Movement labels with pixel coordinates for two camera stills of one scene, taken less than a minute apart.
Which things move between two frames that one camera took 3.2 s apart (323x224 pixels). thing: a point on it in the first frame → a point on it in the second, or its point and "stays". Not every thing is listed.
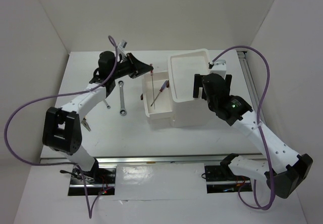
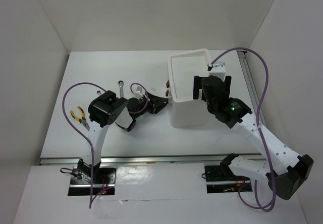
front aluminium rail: x=158 y=159 stays
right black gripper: x=198 y=84 stays
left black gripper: x=137 y=67 → x=155 y=103
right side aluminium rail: x=254 y=92 stays
